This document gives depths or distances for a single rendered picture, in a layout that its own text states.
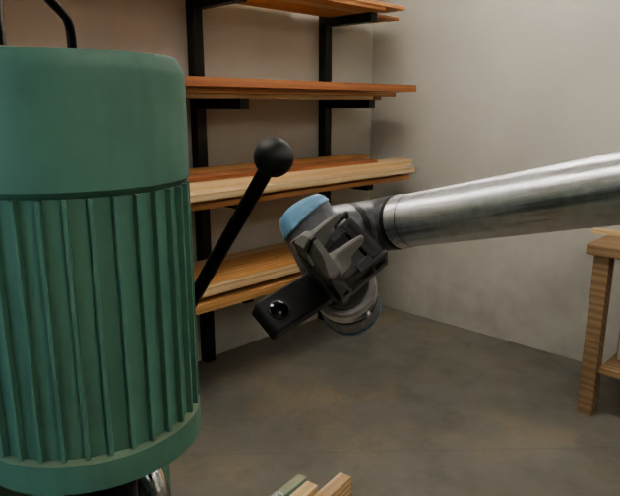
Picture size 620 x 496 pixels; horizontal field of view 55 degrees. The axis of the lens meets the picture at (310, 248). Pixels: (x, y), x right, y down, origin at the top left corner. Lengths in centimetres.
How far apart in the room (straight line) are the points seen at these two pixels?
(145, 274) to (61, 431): 12
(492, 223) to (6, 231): 61
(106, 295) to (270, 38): 337
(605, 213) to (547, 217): 7
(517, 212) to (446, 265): 338
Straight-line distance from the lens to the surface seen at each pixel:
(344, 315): 80
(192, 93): 286
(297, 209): 92
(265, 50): 372
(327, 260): 61
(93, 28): 312
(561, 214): 79
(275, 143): 52
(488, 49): 396
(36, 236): 43
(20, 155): 42
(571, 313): 387
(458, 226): 87
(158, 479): 76
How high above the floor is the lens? 147
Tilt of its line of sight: 13 degrees down
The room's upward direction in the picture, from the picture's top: straight up
